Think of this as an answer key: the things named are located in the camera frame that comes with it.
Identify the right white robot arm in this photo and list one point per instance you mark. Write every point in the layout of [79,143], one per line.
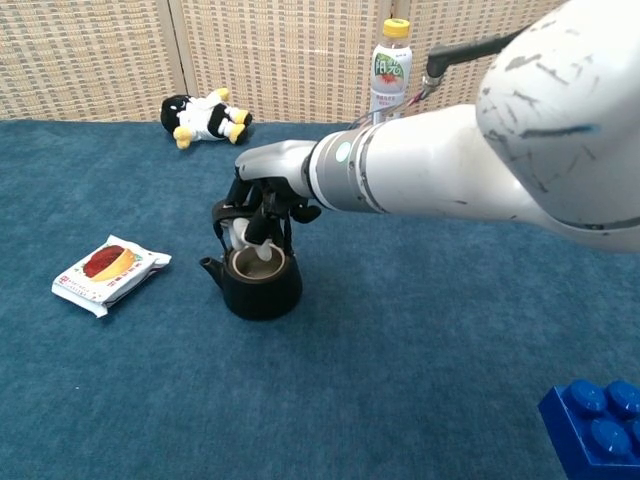
[450,165]

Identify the black cast iron teapot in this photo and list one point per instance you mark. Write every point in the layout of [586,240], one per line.
[260,300]

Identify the woven folding screen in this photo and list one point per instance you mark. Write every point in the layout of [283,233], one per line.
[275,50]

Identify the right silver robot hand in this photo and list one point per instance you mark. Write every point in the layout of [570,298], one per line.
[275,162]

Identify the blue table mat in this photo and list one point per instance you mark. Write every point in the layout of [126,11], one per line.
[400,350]

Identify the yellow capped drink bottle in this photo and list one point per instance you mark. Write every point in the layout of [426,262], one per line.
[392,65]

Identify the black white yellow plush toy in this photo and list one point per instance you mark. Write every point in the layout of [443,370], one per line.
[200,115]

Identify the white snack packet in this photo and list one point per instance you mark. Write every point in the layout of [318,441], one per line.
[100,280]

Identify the black lid with orange knob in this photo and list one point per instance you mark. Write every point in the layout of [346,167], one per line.
[220,210]

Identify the blue building block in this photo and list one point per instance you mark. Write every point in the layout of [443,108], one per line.
[575,440]

